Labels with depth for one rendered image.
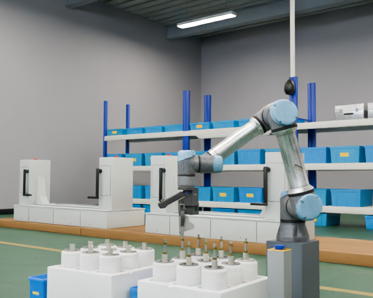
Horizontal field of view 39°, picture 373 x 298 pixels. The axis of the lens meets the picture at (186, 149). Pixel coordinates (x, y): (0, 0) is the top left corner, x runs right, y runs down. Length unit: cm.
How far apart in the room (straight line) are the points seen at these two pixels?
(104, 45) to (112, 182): 545
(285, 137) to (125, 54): 871
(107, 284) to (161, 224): 261
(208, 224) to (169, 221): 44
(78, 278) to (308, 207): 103
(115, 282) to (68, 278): 25
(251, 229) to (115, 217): 168
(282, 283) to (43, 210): 437
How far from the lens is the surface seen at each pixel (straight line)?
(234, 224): 436
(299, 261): 242
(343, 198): 675
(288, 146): 231
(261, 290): 219
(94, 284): 233
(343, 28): 1115
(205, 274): 198
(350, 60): 1094
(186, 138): 800
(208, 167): 221
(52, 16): 979
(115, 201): 540
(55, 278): 249
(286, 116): 229
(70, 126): 969
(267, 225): 419
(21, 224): 632
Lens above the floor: 58
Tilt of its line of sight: 3 degrees up
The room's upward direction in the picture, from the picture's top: straight up
